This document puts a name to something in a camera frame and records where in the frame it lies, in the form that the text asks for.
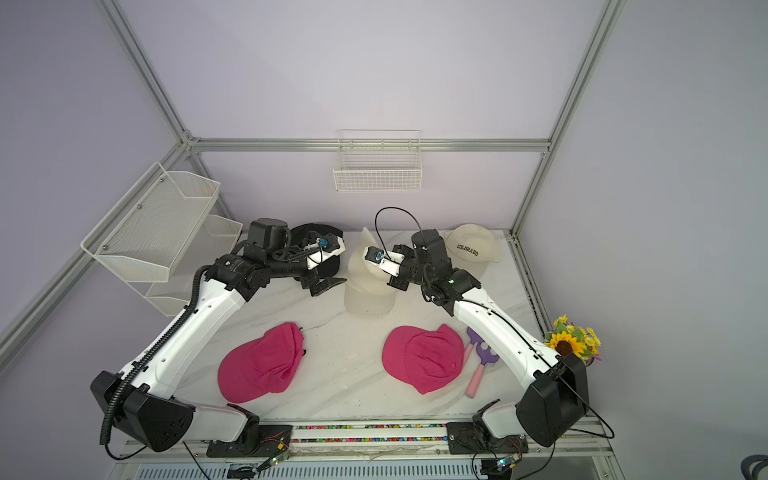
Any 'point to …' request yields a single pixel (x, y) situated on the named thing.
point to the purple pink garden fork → (473, 337)
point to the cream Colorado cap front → (369, 298)
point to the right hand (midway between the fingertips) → (383, 260)
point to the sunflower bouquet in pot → (565, 339)
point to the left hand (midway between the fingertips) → (333, 263)
